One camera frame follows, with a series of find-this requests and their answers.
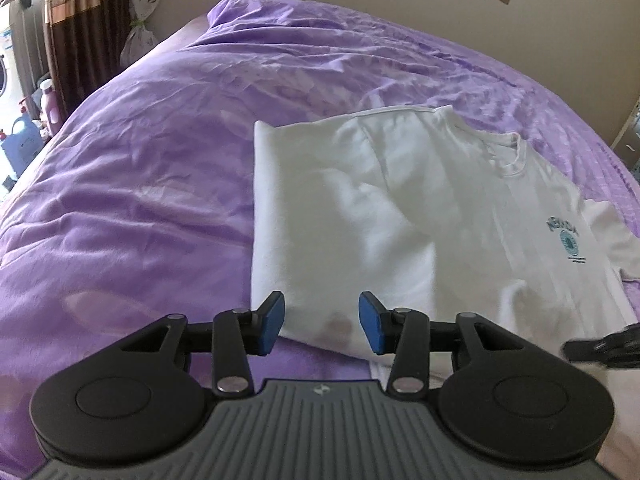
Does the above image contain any white tied sheer curtain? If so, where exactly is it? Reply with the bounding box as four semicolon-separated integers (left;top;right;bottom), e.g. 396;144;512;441
117;0;172;69

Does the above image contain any purple floral bed sheet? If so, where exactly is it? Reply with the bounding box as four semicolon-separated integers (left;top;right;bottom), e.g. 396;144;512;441
0;0;640;480

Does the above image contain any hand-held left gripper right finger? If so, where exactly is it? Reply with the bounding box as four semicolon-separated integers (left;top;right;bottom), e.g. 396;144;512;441
357;290;527;395

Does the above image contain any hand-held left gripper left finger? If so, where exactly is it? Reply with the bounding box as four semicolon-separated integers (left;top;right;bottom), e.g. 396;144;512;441
119;291;286;396

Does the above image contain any brown patterned curtain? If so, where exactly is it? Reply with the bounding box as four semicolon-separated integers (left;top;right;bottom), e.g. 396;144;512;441
44;0;147;117

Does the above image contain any white cabinet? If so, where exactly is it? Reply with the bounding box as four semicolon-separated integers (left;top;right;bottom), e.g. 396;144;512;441
607;94;640;172

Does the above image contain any white printed t-shirt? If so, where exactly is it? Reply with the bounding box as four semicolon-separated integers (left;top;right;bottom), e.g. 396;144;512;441
250;105;640;461

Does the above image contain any blue detergent jug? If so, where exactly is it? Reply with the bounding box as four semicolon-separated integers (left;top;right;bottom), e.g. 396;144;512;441
0;112;47;180

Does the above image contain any pink bottle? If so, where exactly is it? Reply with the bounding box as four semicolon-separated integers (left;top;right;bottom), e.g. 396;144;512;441
37;78;64;137

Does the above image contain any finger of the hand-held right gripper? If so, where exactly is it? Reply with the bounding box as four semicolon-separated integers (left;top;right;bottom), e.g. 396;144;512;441
561;326;640;366

